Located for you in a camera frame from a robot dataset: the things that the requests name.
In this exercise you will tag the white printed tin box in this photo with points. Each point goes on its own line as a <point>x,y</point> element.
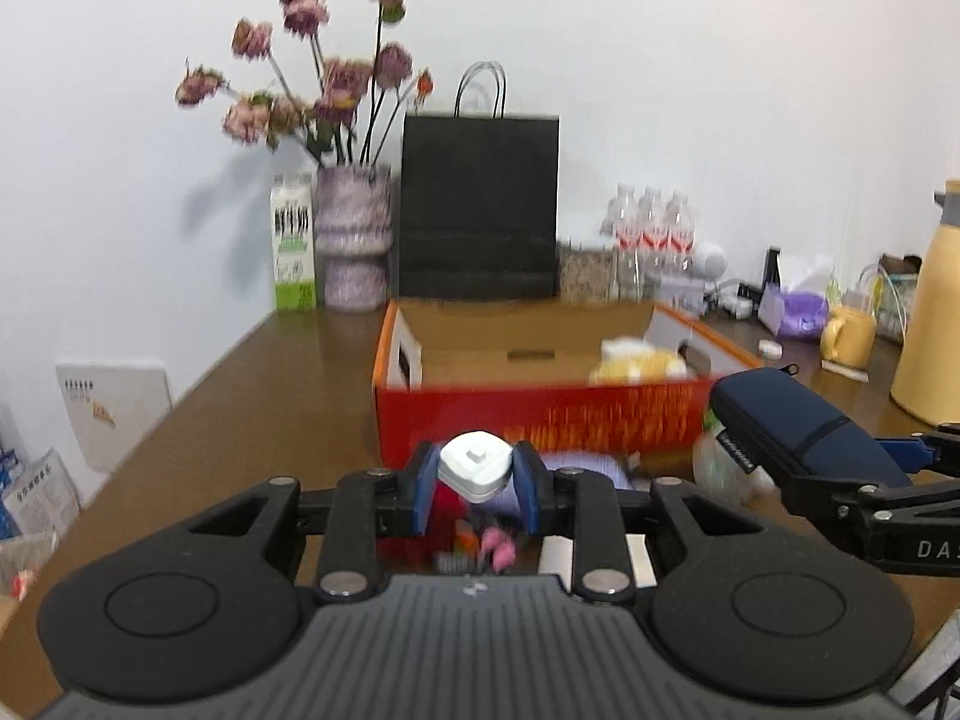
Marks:
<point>684,294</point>

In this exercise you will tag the white power adapter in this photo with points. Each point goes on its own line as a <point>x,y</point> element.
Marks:
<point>736,307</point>

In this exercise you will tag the purple tissue pack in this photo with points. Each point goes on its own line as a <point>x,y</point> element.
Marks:
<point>799,311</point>

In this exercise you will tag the blue packet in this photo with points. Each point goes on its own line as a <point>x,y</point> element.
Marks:
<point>7,495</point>

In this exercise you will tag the yellow mug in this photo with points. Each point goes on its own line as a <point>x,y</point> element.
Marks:
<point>851,334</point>

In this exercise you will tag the purple marbled vase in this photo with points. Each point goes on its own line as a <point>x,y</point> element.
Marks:
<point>352,240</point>

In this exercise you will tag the white charger plug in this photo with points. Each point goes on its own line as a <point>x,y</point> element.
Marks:
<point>476,465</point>

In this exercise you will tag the clear plastic cup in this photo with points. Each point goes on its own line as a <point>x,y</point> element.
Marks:
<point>889,300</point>

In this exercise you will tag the cream thermos jug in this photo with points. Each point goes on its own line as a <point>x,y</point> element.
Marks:
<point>934,315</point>

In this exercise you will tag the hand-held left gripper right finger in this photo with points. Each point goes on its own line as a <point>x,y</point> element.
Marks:
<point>529,491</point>

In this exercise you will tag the white round speaker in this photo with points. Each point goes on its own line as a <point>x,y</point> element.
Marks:
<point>711,259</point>

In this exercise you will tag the black paper bag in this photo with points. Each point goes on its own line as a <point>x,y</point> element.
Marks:
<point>480,210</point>

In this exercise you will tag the white green milk carton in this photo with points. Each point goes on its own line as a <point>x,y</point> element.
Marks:
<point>292,240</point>

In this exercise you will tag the black stand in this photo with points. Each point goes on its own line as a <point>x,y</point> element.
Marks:
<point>771,266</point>

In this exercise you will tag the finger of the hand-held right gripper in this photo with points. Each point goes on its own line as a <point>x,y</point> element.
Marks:
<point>904,451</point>
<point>825,493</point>

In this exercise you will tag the white board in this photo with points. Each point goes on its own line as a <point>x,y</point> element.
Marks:
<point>112,412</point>

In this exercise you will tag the white paper sachet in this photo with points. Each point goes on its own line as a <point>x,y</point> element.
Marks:
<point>846,372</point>

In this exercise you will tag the yellow white plush toy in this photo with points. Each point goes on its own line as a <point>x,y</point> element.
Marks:
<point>637,364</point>

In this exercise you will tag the red cloth item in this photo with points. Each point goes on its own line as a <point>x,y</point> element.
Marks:
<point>452,502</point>

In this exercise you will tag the navy zip case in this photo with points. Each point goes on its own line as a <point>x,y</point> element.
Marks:
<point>795,420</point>

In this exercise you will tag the brown wooden desktop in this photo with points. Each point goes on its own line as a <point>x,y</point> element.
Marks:
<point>262,390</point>

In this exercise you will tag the clear container of seeds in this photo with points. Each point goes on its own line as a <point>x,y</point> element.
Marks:
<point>585,274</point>

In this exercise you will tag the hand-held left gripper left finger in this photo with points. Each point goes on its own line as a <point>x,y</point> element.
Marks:
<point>424,491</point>

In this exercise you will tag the red label water bottle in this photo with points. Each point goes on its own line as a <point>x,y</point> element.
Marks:
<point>622,217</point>
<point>679,229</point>
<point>651,221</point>

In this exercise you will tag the orange cardboard box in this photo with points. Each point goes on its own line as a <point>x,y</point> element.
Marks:
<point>600,420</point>

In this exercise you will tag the white paper packet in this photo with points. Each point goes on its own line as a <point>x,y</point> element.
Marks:
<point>49,491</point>

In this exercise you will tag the clear plastic bag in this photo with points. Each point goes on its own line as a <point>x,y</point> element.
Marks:
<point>26,566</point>

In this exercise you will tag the iridescent clear ball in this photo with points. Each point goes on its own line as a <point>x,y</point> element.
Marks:
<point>724,465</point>

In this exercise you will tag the dried rose bouquet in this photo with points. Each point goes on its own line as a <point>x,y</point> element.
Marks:
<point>334,82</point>

